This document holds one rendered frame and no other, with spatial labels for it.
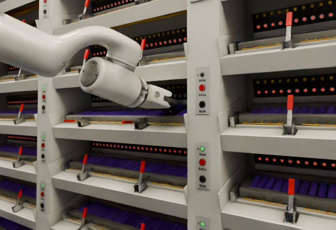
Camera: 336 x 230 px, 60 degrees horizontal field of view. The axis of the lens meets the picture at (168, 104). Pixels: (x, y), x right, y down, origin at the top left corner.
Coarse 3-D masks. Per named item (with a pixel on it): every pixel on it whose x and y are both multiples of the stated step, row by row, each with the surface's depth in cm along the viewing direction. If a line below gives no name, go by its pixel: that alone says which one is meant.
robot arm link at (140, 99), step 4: (140, 80) 73; (144, 80) 76; (144, 84) 73; (144, 88) 73; (140, 92) 73; (144, 92) 75; (140, 96) 73; (136, 100) 73; (140, 100) 74; (132, 104) 74; (136, 104) 74
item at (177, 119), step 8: (96, 120) 105; (104, 120) 103; (112, 120) 100; (120, 120) 98; (128, 120) 96; (136, 120) 94; (152, 120) 91; (160, 120) 89; (168, 120) 87; (176, 120) 85
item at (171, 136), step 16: (64, 112) 117; (80, 112) 123; (64, 128) 107; (80, 128) 102; (96, 128) 98; (112, 128) 94; (128, 128) 91; (144, 128) 88; (160, 128) 85; (176, 128) 83; (144, 144) 88; (160, 144) 84; (176, 144) 81
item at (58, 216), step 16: (64, 208) 116; (80, 208) 116; (96, 208) 115; (112, 208) 112; (128, 208) 109; (64, 224) 111; (80, 224) 108; (96, 224) 105; (112, 224) 101; (128, 224) 100; (144, 224) 90; (160, 224) 98; (176, 224) 96
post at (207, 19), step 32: (192, 32) 78; (224, 32) 76; (192, 64) 77; (192, 96) 77; (224, 96) 75; (192, 128) 77; (192, 160) 76; (224, 160) 75; (192, 192) 76; (192, 224) 76
